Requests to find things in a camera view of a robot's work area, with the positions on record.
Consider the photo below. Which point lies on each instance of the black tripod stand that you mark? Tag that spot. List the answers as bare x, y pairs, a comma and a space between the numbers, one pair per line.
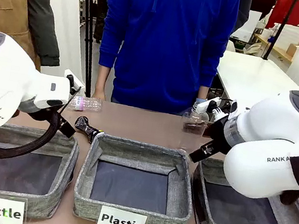
90, 37

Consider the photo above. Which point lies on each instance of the person's right forearm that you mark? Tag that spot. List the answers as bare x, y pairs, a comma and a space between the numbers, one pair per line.
102, 79

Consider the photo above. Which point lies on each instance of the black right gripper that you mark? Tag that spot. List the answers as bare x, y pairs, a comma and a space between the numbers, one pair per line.
219, 138

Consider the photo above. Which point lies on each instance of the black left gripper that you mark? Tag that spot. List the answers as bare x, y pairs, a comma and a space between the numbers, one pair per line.
65, 128

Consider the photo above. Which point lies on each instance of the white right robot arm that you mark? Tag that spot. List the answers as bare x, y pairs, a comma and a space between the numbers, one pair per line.
256, 174

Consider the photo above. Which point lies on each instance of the person in blue sweater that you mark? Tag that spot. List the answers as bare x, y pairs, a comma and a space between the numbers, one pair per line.
165, 49

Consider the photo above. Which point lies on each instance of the large clear plastic bottle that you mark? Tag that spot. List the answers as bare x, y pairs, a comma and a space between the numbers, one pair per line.
194, 123

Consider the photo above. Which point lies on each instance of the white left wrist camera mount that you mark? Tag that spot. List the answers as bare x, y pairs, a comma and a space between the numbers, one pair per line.
70, 83

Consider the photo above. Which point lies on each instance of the wooden shelf board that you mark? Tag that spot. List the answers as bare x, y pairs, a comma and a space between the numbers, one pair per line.
278, 54

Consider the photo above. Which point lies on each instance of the grey basket labelled Plastic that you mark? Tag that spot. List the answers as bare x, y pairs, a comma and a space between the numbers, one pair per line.
178, 196

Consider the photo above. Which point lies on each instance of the white Plastic sign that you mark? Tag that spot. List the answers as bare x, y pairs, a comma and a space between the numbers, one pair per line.
121, 222

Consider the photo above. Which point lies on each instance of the brown cardboard box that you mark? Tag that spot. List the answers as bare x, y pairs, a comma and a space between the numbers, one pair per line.
292, 50

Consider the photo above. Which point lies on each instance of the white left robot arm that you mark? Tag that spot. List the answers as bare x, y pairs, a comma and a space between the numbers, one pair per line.
6, 81

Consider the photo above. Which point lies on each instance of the red garment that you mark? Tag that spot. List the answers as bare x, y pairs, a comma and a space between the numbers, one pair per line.
290, 12

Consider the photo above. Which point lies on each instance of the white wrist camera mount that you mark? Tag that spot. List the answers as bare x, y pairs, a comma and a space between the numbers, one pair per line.
206, 104
70, 83

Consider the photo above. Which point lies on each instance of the black slanted pole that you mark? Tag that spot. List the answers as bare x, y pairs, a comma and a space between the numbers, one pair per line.
279, 27

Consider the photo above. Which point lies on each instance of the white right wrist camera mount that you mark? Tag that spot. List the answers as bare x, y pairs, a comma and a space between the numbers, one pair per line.
206, 104

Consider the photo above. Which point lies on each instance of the person's left forearm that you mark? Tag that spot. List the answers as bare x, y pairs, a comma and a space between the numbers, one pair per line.
203, 92

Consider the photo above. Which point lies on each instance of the grey basket labelled Bottle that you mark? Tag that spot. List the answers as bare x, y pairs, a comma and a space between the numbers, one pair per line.
56, 196

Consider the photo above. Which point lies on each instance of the person's right hand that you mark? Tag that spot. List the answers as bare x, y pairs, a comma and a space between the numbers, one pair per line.
99, 95

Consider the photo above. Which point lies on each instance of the light blue wristwatch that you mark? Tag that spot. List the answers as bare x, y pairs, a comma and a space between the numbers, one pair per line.
201, 100

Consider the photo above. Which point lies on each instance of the stack of white boxes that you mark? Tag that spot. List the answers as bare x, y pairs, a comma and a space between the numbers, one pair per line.
289, 34

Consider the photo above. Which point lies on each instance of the person's left hand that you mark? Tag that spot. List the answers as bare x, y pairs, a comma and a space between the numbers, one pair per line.
199, 107

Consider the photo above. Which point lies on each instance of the clear bottle with pink label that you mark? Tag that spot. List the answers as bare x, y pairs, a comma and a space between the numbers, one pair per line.
85, 104

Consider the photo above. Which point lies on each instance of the white box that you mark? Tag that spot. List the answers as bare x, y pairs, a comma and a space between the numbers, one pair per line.
248, 25

